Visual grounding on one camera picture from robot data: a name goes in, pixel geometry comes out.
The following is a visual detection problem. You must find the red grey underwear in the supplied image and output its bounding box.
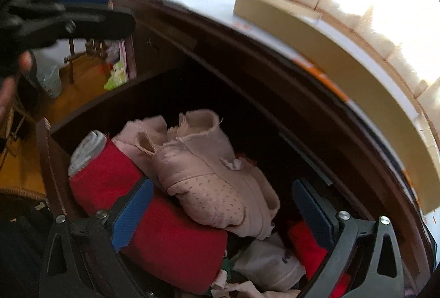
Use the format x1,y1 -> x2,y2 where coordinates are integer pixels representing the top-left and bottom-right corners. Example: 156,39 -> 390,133
68,131 -> 227,294

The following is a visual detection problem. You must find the dusty pink dotted underwear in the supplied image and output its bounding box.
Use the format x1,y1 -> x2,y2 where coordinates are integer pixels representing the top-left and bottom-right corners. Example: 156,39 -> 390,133
112,110 -> 281,240

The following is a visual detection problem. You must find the bright red underwear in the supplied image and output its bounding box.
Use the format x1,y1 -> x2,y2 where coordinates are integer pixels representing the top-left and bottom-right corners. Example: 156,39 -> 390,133
287,220 -> 328,281

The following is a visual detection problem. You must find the open wooden drawer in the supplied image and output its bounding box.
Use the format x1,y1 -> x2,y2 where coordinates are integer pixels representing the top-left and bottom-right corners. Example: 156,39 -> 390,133
36,70 -> 424,298

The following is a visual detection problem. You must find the person left hand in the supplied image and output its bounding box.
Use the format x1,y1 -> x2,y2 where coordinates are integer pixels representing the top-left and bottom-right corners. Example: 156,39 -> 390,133
0,52 -> 32,125

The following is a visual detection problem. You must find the green yellow fabric bag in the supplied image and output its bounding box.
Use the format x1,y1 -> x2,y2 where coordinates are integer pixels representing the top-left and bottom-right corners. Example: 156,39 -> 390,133
104,60 -> 128,90

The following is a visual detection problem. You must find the grey crumpled garment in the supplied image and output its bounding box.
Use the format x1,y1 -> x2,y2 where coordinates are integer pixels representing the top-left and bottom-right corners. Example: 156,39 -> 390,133
233,239 -> 306,292

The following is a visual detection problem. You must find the shallow cardboard box tray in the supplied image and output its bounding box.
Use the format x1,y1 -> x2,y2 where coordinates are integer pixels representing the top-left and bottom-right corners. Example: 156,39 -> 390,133
234,0 -> 439,213

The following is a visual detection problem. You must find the white persimmon print tablecloth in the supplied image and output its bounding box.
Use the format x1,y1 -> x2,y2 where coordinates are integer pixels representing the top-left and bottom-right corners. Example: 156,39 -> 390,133
161,0 -> 439,238

